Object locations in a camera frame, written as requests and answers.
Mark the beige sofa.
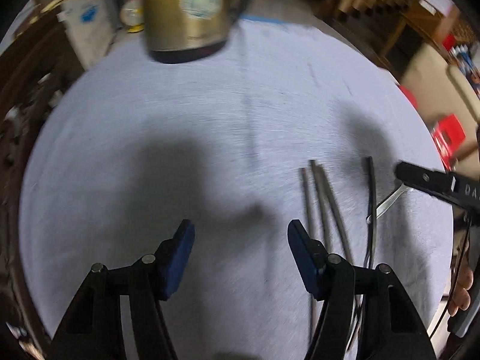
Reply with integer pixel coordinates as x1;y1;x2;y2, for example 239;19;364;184
400;44;479;134

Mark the white cardboard box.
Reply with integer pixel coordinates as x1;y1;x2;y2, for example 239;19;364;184
55;0;114;70

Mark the gold electric kettle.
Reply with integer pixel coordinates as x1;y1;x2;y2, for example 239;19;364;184
143;0;232;63

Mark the light blue table cloth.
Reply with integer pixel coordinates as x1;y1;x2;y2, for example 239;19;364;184
19;20;442;359

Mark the white plastic spoon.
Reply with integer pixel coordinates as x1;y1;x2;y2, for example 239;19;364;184
366;183;411;224

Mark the person's right hand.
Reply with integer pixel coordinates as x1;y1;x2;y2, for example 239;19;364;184
448;262;473;316

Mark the red plastic stool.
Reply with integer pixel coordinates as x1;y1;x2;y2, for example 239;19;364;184
430;114;465;171

